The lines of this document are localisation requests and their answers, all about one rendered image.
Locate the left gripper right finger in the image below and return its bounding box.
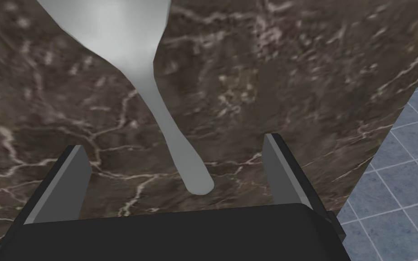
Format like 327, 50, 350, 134
261, 132, 329, 213

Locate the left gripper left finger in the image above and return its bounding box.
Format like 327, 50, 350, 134
12, 145, 93, 226

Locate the grey spoon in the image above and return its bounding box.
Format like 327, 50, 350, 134
36, 0, 215, 196

